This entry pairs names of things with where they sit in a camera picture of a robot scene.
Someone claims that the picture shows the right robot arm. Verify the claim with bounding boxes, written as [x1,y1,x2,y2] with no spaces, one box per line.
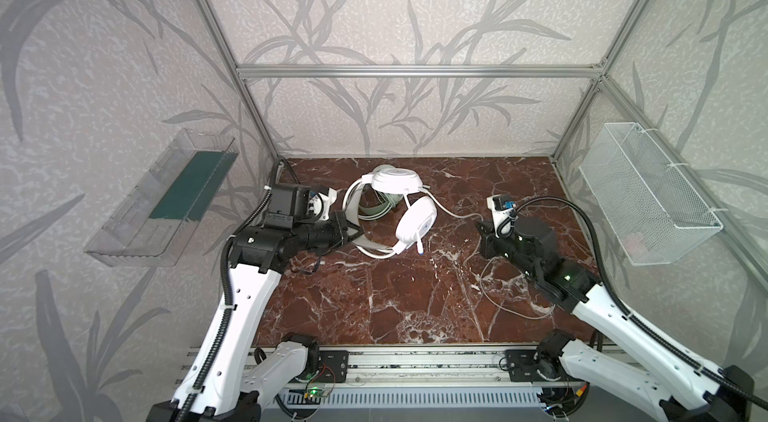
[476,195,767,421]

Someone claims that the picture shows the white headphone cable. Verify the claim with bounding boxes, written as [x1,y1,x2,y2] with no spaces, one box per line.
[419,187,559,322]

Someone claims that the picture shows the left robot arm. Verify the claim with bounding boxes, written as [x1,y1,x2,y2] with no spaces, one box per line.
[147,158,362,421]

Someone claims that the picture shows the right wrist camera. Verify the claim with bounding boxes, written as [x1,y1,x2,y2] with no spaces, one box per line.
[487,194,518,238]

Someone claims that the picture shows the white wire mesh basket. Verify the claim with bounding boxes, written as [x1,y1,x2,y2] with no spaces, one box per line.
[580,122,723,266]

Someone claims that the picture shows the aluminium frame crossbar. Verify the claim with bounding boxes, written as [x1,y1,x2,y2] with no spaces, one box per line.
[236,64,602,80]

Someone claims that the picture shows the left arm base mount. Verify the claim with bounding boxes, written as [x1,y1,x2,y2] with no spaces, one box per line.
[291,349,350,384]

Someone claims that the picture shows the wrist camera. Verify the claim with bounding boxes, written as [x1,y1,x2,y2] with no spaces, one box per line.
[487,194,518,238]
[308,185,338,223]

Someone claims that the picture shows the mint green headphones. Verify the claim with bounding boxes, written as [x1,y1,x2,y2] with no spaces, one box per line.
[358,176,403,221]

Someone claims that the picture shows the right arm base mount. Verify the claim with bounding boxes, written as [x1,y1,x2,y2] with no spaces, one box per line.
[499,349,583,385]

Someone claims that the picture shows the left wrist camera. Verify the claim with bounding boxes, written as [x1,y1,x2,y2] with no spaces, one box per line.
[308,185,338,223]

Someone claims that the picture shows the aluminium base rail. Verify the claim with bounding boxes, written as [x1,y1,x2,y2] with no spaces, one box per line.
[277,342,566,388]

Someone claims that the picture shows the white headphones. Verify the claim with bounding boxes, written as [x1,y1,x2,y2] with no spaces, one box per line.
[340,164,439,260]

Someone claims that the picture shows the clear plastic wall bin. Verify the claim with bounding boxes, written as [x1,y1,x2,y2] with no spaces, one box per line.
[84,129,239,267]

